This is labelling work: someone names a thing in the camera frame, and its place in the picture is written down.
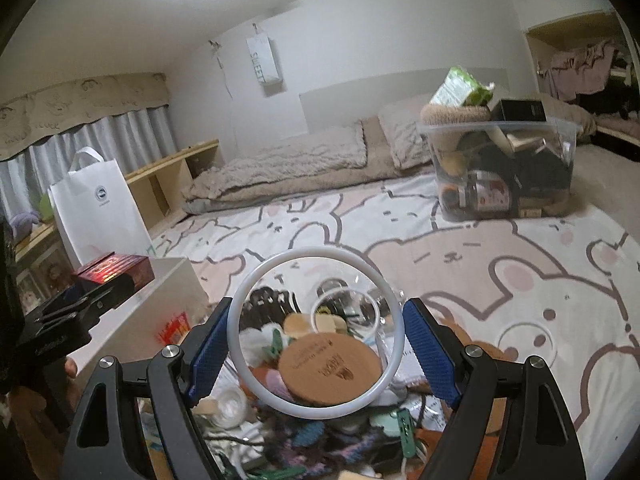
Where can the hanging white sweet sign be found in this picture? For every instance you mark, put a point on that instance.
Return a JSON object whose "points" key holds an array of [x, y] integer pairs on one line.
{"points": [[265, 60]]}

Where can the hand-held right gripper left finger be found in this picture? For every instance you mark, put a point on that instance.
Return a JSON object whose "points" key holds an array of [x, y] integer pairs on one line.
{"points": [[207, 355]]}

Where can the black box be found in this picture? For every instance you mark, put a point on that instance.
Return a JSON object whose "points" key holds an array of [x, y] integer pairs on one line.
{"points": [[517, 110]]}

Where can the grey pillow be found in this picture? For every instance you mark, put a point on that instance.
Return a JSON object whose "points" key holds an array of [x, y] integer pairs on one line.
{"points": [[405, 130]]}

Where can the green snack packet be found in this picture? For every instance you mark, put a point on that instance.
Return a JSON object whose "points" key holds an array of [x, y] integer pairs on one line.
{"points": [[460, 87]]}

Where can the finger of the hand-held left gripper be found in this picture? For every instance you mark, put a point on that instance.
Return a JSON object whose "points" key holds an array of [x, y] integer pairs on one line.
{"points": [[107, 300], [75, 292]]}

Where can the clear plastic storage bin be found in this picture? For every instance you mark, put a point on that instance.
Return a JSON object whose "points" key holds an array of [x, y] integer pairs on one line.
{"points": [[505, 175]]}

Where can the green plush toy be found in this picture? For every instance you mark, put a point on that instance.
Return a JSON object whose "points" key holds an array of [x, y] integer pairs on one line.
{"points": [[46, 205]]}

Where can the wooden shelf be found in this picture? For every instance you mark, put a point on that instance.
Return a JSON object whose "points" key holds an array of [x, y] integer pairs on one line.
{"points": [[170, 180]]}

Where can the black hair claw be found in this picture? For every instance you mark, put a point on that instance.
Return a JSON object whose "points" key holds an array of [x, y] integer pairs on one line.
{"points": [[267, 302]]}

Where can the tan pillow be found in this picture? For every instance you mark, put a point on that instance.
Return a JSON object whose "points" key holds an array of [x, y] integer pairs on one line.
{"points": [[572, 112]]}

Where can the printed blanket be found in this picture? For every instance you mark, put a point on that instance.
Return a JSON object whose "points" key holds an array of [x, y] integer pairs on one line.
{"points": [[475, 270]]}

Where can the white tote bag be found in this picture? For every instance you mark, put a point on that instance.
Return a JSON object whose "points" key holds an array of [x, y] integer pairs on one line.
{"points": [[100, 210]]}

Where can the purple plush toy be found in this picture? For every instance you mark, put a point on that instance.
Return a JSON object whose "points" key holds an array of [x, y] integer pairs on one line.
{"points": [[25, 222]]}

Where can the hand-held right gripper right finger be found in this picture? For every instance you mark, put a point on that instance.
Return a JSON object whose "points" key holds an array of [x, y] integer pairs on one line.
{"points": [[432, 355]]}

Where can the framed pictures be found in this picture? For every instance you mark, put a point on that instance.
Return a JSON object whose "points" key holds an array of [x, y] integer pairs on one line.
{"points": [[47, 280]]}

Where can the white box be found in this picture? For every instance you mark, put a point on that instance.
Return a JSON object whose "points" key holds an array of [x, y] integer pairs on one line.
{"points": [[150, 320]]}

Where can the grey curtain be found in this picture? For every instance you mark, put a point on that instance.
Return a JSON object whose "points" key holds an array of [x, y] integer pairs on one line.
{"points": [[100, 135]]}

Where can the person's left hand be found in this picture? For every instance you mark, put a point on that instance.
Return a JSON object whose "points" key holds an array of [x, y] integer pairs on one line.
{"points": [[71, 367]]}

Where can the beige printed valance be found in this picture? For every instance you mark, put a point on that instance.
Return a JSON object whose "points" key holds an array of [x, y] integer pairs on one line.
{"points": [[75, 105]]}

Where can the white headboard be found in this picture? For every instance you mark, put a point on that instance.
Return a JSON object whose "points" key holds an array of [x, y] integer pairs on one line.
{"points": [[400, 87]]}

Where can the folded grey quilt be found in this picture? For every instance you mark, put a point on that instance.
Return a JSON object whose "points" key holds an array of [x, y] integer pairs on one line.
{"points": [[280, 165]]}

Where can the dark red box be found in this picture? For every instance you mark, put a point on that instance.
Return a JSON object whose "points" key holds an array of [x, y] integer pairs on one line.
{"points": [[115, 267]]}

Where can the pile of clothes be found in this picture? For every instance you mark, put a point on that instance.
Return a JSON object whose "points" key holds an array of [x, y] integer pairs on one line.
{"points": [[585, 67]]}

